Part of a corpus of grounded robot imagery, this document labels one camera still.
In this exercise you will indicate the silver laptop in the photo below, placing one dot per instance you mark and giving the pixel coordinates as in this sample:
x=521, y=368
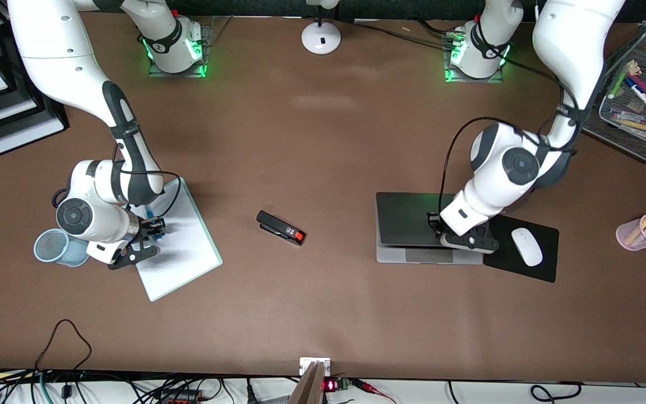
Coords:
x=401, y=224

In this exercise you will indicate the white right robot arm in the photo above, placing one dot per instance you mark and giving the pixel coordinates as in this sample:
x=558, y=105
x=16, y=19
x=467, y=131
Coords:
x=59, y=56

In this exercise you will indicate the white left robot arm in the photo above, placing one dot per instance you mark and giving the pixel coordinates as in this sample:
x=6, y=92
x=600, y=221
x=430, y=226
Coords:
x=502, y=168

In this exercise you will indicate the yellow marker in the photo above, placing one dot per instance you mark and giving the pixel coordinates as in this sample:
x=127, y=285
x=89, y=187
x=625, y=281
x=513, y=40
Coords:
x=637, y=125

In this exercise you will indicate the green marker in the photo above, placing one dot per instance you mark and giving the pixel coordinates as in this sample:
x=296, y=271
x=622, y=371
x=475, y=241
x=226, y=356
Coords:
x=620, y=81

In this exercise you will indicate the mint green clipboard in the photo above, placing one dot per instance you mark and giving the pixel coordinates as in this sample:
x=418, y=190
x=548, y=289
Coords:
x=188, y=264

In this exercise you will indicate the white computer mouse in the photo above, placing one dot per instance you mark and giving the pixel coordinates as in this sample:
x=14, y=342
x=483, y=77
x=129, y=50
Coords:
x=526, y=247

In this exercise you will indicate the light blue mesh cup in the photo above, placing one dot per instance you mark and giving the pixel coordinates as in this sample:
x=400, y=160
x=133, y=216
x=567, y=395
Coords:
x=48, y=249

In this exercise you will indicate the black mouse pad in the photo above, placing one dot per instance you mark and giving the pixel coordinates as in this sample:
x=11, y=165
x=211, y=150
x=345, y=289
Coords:
x=547, y=264

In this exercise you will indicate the black stapler orange end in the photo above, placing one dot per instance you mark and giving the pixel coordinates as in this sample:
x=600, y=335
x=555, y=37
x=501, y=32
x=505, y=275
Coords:
x=278, y=226

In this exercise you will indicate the black stacked paper tray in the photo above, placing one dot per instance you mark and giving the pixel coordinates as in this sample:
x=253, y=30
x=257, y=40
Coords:
x=58, y=119

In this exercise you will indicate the black orange power strip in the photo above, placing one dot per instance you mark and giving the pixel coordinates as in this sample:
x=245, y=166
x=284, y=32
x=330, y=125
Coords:
x=180, y=397

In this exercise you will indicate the red LED display module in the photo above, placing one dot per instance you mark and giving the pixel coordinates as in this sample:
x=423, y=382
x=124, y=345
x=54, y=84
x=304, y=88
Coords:
x=330, y=385

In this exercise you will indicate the yellow pencil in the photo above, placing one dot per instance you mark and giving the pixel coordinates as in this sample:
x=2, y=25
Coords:
x=640, y=229

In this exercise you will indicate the white round lamp stand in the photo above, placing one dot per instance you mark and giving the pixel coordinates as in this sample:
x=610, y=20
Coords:
x=321, y=39

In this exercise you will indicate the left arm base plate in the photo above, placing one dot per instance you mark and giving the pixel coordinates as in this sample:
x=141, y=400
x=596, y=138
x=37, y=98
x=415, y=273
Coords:
x=471, y=79

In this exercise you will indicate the white mount box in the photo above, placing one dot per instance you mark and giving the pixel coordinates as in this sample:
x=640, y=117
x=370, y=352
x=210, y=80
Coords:
x=323, y=365

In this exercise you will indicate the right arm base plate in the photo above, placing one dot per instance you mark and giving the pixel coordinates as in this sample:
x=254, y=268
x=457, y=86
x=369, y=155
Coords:
x=212, y=32

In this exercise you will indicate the grey camera mount pole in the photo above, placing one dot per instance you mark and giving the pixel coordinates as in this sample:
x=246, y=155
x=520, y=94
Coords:
x=307, y=387

